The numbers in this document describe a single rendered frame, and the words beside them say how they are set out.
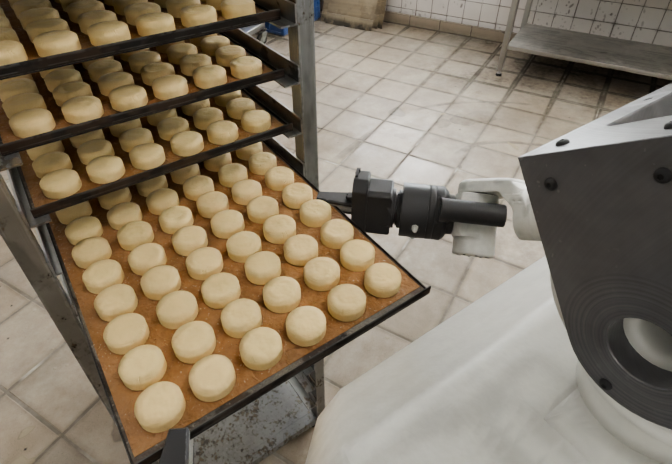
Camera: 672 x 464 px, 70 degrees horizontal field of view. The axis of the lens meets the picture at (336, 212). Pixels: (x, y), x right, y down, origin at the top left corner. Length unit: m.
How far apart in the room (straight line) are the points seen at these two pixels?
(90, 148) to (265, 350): 0.42
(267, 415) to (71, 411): 0.70
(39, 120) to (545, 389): 0.65
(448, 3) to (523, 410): 4.63
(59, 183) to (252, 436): 1.02
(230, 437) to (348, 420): 1.37
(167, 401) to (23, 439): 1.42
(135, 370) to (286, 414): 1.01
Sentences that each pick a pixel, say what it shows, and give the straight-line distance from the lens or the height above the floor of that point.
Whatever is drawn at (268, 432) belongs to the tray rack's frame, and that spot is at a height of 0.15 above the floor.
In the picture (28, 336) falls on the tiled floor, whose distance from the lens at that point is 2.23.
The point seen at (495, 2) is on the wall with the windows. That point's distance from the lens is 4.65.
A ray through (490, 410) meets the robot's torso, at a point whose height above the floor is 1.37.
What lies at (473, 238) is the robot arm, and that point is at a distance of 0.76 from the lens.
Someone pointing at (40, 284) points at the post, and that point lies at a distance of 0.79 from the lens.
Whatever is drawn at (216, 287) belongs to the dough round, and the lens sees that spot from 0.65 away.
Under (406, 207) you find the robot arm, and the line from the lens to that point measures 0.74.
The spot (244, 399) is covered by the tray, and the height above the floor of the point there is 1.05.
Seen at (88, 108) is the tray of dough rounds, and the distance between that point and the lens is 0.73.
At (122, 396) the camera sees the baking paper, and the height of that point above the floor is 1.04.
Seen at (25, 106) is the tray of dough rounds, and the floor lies 1.24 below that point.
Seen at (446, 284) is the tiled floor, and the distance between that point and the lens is 2.11.
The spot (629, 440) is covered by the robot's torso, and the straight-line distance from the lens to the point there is 0.20.
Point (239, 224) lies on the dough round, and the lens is 0.74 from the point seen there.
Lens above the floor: 1.54
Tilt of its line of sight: 40 degrees down
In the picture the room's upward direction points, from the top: straight up
